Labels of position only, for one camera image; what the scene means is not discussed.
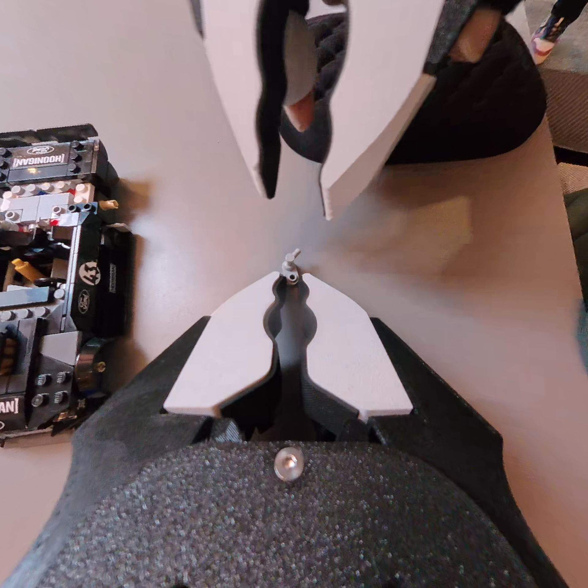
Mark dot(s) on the person's green sweatshirt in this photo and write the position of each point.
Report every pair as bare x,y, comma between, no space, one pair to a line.
579,248

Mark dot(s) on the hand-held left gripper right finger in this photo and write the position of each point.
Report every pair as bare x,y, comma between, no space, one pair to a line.
358,358

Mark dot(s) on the black lego car model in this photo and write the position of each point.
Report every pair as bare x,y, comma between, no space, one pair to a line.
55,276

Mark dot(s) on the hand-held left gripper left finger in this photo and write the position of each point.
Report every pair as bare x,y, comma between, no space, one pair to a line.
225,358

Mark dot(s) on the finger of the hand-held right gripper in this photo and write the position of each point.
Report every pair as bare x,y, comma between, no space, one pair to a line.
390,73
234,73

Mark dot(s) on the person's right hand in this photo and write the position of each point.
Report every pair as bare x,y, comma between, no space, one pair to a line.
480,37

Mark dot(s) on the black mesh pad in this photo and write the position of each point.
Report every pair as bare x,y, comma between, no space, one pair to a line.
478,110

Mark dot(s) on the small light grey lego piece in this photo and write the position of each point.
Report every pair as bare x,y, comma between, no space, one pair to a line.
290,266

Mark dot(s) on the person's shoe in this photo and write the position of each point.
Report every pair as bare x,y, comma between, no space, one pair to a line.
556,32

